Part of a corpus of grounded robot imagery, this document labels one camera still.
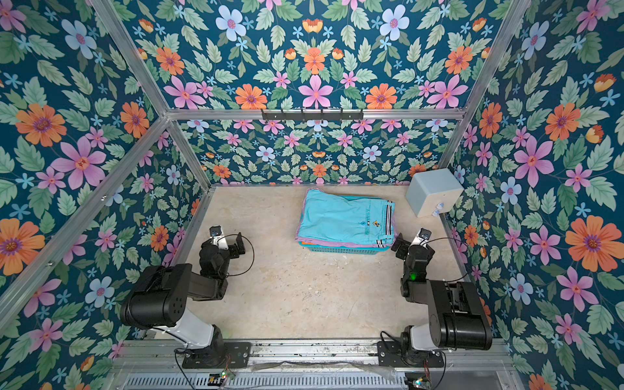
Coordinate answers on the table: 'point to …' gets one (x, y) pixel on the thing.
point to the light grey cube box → (433, 192)
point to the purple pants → (298, 236)
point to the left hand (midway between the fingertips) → (228, 232)
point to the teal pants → (325, 217)
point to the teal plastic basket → (344, 249)
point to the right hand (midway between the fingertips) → (413, 236)
